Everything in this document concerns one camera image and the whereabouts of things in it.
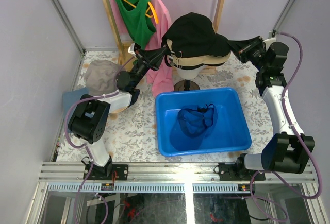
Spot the wooden clothes rack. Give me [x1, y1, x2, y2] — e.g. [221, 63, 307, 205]
[102, 0, 225, 70]

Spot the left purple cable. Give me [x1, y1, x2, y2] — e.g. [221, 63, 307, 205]
[63, 56, 136, 224]

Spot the grey bucket hat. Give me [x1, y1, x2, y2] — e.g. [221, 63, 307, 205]
[84, 60, 125, 96]

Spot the black baseball cap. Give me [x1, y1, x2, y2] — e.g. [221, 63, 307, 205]
[161, 12, 231, 58]
[164, 53, 230, 70]

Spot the peach bucket hat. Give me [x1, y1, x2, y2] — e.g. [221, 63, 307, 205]
[109, 100, 129, 114]

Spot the yellow hanger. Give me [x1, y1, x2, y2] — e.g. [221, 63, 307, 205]
[115, 0, 159, 27]

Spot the green tank top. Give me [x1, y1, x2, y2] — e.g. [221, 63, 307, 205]
[115, 0, 156, 49]

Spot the blue cap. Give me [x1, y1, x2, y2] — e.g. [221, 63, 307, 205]
[170, 104, 218, 152]

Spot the aluminium rail base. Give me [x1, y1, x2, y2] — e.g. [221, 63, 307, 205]
[38, 161, 317, 194]

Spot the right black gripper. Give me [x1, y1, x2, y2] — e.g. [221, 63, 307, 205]
[227, 38, 268, 73]

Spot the beige mannequin head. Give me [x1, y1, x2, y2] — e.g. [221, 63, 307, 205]
[174, 65, 207, 92]

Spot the khaki hat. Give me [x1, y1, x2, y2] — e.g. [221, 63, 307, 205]
[162, 35, 231, 70]

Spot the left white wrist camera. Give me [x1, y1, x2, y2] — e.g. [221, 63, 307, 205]
[128, 43, 139, 56]

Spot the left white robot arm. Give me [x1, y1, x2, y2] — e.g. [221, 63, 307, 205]
[64, 43, 170, 180]

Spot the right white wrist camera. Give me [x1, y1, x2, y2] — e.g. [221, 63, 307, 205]
[268, 29, 278, 41]

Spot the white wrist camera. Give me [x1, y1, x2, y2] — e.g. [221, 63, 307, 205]
[268, 29, 278, 41]
[128, 43, 139, 56]

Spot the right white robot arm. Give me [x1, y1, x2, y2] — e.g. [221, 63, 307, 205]
[227, 36, 315, 180]

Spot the blue plastic bin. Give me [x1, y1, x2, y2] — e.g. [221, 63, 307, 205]
[155, 88, 252, 157]

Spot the pink t-shirt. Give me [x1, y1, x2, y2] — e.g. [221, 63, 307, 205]
[109, 0, 175, 97]

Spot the folded blue cloth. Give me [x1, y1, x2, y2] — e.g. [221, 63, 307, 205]
[62, 88, 89, 114]

